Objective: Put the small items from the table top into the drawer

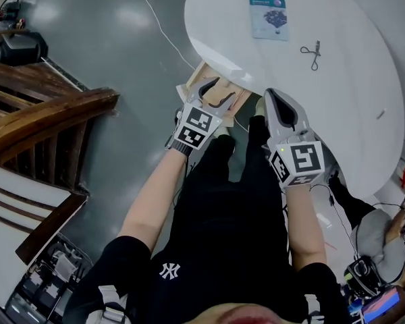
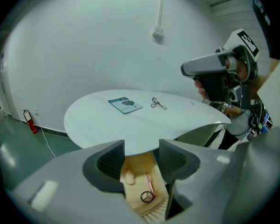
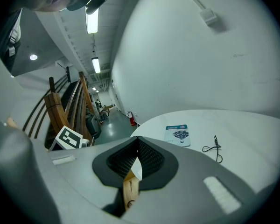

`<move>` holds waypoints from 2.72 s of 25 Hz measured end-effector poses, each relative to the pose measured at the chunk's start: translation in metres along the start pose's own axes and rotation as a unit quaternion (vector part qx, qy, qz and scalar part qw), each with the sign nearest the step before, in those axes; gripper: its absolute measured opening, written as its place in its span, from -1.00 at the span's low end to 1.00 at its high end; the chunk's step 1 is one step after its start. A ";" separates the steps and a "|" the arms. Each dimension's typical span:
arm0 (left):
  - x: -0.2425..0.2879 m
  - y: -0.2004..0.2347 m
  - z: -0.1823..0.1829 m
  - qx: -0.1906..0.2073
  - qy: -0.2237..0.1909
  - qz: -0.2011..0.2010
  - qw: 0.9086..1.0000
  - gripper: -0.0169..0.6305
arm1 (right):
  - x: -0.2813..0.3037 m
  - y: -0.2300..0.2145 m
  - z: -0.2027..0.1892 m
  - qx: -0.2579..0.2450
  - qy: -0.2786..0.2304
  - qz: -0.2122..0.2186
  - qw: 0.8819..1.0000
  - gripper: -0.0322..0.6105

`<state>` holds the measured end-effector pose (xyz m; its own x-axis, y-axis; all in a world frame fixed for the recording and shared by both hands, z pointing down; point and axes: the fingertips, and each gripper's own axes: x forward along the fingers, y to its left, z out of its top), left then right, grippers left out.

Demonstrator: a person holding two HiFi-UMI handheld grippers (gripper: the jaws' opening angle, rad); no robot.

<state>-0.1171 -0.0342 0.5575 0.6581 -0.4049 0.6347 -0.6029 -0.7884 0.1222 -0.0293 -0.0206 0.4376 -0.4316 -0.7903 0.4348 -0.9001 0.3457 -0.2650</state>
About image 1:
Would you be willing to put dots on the cluttered equipment cart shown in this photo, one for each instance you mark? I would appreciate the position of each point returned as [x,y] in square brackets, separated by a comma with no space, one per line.
[54,275]

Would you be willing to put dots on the blue product card packet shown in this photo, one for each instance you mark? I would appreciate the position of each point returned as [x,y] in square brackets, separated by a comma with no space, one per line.
[270,19]

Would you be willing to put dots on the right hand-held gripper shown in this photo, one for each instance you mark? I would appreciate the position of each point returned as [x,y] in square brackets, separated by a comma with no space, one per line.
[300,160]

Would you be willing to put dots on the person's shoe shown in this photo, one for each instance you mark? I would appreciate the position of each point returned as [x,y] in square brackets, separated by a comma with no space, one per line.
[222,132]
[260,108]

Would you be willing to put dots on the large wooden drawer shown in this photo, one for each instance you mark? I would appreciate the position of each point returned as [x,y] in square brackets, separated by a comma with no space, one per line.
[195,79]

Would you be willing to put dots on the white round table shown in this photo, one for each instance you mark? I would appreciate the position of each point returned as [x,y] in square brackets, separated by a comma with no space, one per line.
[324,89]

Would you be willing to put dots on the black wristwatch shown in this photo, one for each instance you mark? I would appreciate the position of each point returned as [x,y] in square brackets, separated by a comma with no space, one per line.
[180,146]

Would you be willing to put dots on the person's left shoe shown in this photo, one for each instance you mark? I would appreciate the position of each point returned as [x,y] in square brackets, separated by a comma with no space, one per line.
[222,132]

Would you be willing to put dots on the colourful laptop screen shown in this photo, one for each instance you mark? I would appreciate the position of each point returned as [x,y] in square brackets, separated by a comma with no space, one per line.
[381,305]

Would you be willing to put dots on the black bag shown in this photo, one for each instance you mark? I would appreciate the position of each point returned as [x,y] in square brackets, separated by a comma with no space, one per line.
[20,49]

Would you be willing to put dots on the person's right forearm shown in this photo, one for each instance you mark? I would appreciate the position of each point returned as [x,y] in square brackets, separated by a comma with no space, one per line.
[303,224]

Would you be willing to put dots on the metal eyelash curler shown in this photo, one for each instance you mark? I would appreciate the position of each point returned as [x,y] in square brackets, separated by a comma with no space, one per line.
[315,59]

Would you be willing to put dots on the person's left forearm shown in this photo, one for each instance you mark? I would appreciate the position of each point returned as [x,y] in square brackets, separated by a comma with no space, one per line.
[152,201]

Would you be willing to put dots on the person's black shirt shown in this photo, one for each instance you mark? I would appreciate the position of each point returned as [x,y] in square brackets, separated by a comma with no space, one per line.
[222,265]

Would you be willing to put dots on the person's face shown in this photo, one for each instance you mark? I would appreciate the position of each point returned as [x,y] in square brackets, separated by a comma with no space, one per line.
[239,316]

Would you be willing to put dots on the person's right shoe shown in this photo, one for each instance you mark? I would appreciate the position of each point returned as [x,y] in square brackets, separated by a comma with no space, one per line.
[260,108]

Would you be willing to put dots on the person's black trousers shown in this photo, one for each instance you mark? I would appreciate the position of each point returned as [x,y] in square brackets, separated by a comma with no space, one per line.
[256,154]

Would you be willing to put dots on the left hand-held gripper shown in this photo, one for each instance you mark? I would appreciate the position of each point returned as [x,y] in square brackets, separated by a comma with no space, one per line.
[195,127]

